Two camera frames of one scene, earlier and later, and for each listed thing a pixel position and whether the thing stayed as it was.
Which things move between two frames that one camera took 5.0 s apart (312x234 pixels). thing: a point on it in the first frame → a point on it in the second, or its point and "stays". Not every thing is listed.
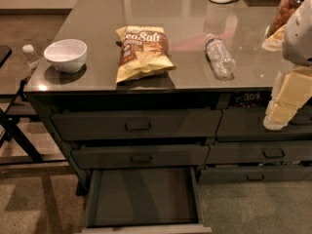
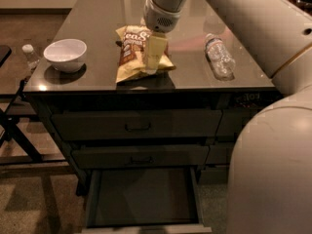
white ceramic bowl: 67,56 stays
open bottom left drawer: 143,201 stays
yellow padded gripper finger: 292,90 → 156,46
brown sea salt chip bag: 143,50 stays
